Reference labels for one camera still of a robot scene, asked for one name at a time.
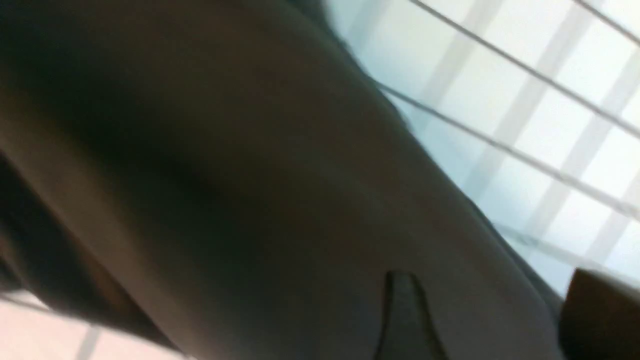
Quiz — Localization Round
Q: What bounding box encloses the white grid table cloth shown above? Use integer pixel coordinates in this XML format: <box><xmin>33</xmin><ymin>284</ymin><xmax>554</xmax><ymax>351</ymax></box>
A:
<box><xmin>0</xmin><ymin>0</ymin><xmax>640</xmax><ymax>360</ymax></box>

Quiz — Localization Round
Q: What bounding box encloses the gray long-sleeve top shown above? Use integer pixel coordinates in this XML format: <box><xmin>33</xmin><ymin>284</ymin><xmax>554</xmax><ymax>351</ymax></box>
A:
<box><xmin>1</xmin><ymin>0</ymin><xmax>566</xmax><ymax>360</ymax></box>

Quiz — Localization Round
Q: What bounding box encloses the right gripper camera own finger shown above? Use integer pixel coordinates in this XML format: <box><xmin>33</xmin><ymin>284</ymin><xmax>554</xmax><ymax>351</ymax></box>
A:
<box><xmin>558</xmin><ymin>268</ymin><xmax>640</xmax><ymax>360</ymax></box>

